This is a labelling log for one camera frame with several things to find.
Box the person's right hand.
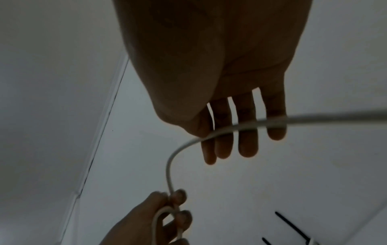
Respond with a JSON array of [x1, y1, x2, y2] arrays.
[[113, 0, 314, 166]]

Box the person's left hand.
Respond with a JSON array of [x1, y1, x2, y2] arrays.
[[99, 188, 193, 245]]

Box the long white cable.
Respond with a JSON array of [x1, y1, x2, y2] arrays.
[[151, 108, 387, 245]]

